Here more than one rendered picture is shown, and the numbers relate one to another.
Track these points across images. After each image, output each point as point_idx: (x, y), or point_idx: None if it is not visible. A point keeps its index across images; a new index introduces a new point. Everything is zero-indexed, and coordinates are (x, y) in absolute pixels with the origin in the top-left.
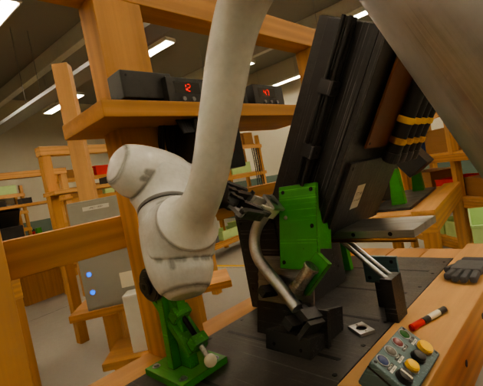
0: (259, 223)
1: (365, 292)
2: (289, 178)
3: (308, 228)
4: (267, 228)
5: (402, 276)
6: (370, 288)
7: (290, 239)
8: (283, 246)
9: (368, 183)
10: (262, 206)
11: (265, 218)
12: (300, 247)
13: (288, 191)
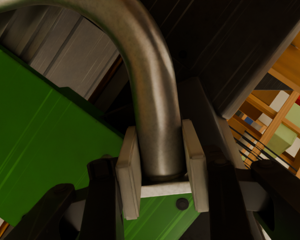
0: (136, 86)
1: (45, 57)
2: (205, 239)
3: (27, 205)
4: (179, 24)
5: (74, 89)
6: (57, 61)
7: (39, 132)
8: (36, 95)
9: None
10: (125, 217)
11: (136, 118)
12: None
13: (169, 224)
